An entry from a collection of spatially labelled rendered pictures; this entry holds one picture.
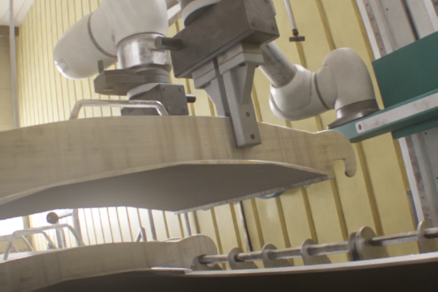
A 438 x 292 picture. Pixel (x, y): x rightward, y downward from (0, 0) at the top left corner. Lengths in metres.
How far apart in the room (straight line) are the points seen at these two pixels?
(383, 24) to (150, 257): 1.21
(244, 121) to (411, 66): 1.13
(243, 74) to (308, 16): 2.48
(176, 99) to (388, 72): 1.04
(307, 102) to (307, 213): 1.50
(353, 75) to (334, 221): 1.49
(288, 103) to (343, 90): 0.21
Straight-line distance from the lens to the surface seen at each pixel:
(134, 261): 0.74
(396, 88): 1.53
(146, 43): 0.68
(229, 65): 0.43
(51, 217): 1.47
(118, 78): 0.64
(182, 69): 0.48
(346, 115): 1.45
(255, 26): 0.42
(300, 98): 1.50
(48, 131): 0.33
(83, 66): 0.81
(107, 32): 0.73
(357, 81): 1.46
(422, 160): 1.53
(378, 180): 2.58
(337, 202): 2.77
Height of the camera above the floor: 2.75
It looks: 12 degrees up
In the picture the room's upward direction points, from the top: 12 degrees counter-clockwise
